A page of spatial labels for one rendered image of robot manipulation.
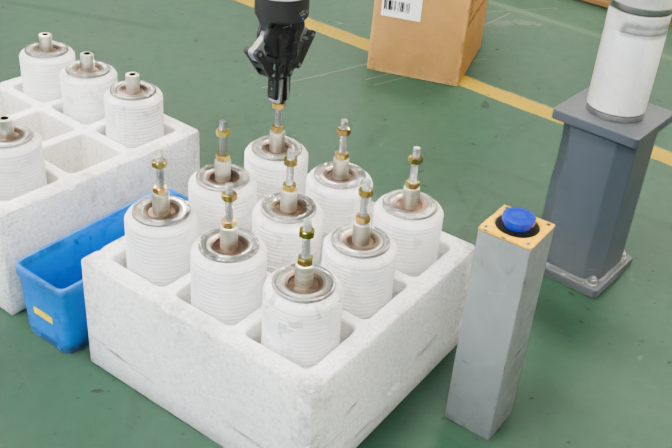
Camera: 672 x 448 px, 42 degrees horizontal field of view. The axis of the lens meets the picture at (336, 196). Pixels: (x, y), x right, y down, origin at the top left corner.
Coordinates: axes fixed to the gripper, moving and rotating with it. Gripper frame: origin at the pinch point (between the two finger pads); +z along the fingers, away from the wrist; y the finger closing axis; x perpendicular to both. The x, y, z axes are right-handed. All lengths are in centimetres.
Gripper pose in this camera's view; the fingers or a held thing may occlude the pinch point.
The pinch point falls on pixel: (279, 88)
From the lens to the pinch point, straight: 128.0
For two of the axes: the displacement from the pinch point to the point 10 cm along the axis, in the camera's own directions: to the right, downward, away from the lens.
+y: 6.1, -3.7, 7.0
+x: -7.9, -3.6, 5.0
